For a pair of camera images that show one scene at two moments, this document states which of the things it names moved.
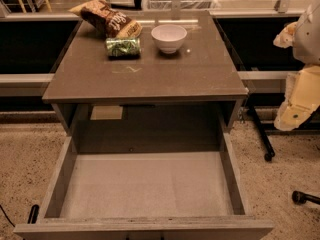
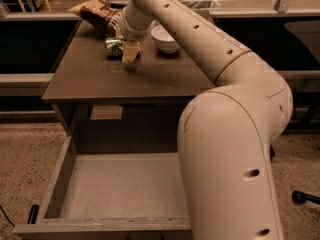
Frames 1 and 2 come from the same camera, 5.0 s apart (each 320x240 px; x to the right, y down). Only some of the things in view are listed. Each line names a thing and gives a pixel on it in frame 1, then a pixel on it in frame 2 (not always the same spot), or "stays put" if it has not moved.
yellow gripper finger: x=291 y=116 → x=130 y=51
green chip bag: x=123 y=48 stays put
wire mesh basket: x=183 y=3 stays put
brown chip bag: x=106 y=21 stays put
